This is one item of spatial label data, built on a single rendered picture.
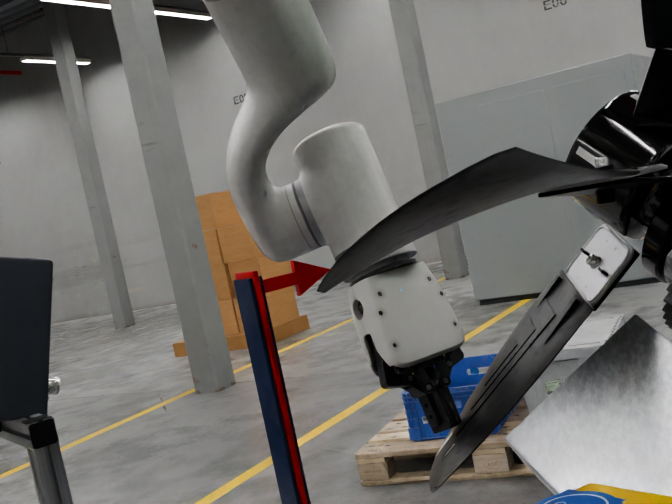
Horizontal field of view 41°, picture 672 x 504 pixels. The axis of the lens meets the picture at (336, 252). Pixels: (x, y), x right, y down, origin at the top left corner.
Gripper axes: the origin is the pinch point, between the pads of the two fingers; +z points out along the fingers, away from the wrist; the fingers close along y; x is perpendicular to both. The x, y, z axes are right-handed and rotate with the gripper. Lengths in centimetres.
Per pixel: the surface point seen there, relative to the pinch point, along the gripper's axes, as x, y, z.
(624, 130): -26.5, 10.6, -16.7
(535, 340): -11.7, 4.7, -2.8
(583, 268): -15.7, 10.6, -7.4
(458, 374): 269, 226, -7
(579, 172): -34.2, -7.1, -12.0
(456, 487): 228, 168, 36
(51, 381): 36.0, -25.9, -20.6
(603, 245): -18.1, 11.7, -8.6
